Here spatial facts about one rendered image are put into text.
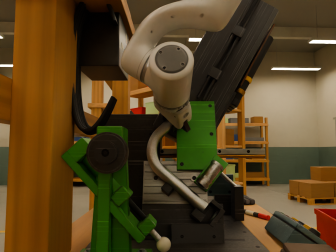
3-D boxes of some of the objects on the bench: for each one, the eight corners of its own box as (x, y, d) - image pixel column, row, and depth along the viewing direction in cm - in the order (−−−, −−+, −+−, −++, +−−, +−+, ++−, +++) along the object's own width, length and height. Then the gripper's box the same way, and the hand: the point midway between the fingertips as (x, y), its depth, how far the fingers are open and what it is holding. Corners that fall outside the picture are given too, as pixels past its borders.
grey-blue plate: (233, 214, 103) (232, 174, 104) (234, 215, 101) (233, 174, 102) (206, 214, 103) (205, 173, 104) (206, 215, 101) (206, 174, 102)
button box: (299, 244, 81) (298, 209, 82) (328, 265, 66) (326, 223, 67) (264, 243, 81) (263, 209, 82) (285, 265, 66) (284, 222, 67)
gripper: (136, 83, 69) (143, 113, 86) (185, 129, 65) (182, 151, 82) (159, 63, 71) (161, 97, 88) (208, 108, 66) (200, 134, 84)
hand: (171, 121), depth 83 cm, fingers closed on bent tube, 3 cm apart
